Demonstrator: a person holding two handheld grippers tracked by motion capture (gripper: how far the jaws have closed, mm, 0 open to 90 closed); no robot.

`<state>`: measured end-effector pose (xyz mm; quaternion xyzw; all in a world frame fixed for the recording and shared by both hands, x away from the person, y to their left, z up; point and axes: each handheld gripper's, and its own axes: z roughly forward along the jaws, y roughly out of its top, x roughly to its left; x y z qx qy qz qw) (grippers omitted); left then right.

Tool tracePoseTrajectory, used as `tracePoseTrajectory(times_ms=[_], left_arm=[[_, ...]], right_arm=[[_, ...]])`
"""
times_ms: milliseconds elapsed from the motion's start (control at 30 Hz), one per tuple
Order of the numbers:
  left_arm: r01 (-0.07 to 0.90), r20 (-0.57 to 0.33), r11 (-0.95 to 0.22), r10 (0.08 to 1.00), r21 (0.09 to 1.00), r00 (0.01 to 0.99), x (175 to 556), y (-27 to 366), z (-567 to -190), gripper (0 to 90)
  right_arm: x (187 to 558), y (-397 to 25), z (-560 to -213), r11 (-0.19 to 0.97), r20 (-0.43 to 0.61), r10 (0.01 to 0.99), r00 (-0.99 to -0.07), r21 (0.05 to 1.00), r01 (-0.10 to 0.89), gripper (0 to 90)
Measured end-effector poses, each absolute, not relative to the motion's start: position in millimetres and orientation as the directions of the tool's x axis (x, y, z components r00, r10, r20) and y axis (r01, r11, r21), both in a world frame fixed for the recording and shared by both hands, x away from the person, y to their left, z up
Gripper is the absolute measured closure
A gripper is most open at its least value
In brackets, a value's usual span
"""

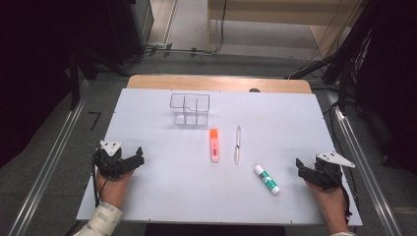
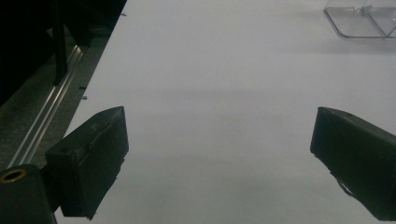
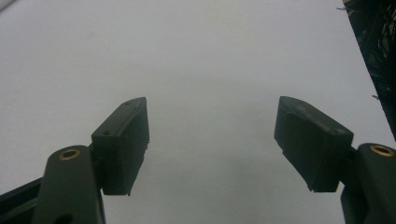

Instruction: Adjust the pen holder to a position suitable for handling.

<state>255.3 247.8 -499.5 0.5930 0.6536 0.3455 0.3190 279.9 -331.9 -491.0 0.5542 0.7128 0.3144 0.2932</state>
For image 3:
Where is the black curtain with cables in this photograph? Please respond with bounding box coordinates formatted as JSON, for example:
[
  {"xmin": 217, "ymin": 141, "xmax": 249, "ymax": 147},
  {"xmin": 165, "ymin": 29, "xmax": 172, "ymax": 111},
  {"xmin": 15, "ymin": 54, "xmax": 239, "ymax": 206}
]
[{"xmin": 341, "ymin": 0, "xmax": 396, "ymax": 142}]

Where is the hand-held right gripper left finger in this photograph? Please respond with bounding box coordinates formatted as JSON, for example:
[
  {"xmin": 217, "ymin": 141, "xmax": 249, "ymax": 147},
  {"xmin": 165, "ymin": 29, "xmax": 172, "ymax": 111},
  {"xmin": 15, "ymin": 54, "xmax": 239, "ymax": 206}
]
[{"xmin": 91, "ymin": 96, "xmax": 150, "ymax": 197}]

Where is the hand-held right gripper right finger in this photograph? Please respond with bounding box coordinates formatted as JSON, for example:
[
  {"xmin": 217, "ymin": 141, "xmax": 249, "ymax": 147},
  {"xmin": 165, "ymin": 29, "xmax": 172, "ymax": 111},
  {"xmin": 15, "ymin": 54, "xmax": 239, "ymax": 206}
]
[{"xmin": 274, "ymin": 95, "xmax": 355, "ymax": 193}]

